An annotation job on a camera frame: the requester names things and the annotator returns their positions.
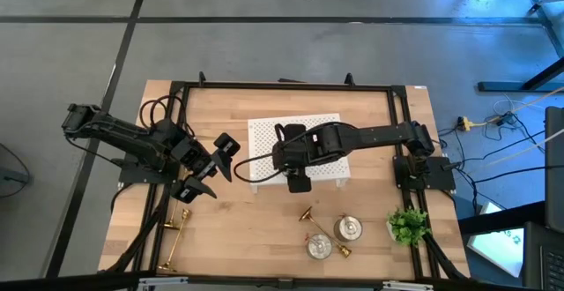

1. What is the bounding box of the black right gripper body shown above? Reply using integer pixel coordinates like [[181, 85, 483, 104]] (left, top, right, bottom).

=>
[[271, 134, 317, 174]]

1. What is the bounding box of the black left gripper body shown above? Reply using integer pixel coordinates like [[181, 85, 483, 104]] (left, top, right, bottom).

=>
[[171, 136, 219, 182]]

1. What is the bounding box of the silver tin candle with tag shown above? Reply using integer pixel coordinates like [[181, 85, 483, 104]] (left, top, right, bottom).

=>
[[305, 232, 335, 261], [332, 213, 364, 243]]

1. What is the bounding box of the white perforated metal shelf riser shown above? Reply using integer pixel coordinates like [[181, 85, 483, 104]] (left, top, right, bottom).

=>
[[247, 113, 353, 194]]

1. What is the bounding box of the green potted plant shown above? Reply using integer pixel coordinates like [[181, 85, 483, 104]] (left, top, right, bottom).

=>
[[386, 206, 432, 248]]

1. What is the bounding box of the grey round chair base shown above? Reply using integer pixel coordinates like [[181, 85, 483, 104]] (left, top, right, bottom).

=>
[[0, 143, 32, 199]]

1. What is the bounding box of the black metal beam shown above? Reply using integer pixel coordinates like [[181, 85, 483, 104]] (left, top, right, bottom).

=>
[[457, 200, 547, 235]]

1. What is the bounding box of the white box green print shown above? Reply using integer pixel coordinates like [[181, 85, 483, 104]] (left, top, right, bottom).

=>
[[465, 201, 525, 279]]

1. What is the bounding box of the black desk foot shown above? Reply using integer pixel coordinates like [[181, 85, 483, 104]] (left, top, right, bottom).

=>
[[478, 56, 564, 93]]

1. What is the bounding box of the dark monitor panel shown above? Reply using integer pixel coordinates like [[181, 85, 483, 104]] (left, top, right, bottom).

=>
[[544, 105, 564, 235]]

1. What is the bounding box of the black laptop keyboard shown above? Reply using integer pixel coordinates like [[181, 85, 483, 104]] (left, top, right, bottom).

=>
[[522, 220, 564, 291]]

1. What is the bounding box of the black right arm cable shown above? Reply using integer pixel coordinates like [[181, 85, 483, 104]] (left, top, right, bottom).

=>
[[232, 149, 286, 184]]

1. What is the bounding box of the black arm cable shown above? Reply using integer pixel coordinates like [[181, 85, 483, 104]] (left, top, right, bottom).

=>
[[232, 149, 286, 184], [138, 94, 189, 130]]

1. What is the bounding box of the black aluminium rig frame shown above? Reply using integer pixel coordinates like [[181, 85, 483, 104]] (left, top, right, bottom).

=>
[[99, 71, 471, 291]]

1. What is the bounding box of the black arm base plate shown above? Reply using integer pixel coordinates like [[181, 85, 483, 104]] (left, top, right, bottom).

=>
[[392, 154, 457, 191], [117, 149, 182, 185]]

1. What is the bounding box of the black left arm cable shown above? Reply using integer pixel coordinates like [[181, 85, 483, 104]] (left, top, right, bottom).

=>
[[138, 94, 189, 130]]

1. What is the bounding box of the yellow extension cord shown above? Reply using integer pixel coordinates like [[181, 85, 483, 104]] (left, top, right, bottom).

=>
[[456, 86, 564, 132]]

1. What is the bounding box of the cream floor cable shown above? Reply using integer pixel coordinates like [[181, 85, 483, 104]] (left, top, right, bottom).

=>
[[482, 127, 564, 167]]

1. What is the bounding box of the black floor power cable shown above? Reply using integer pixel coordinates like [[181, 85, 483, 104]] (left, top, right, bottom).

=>
[[453, 163, 564, 186]]

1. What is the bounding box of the grey metal desk frame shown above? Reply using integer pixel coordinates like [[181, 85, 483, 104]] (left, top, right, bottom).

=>
[[519, 0, 564, 58]]

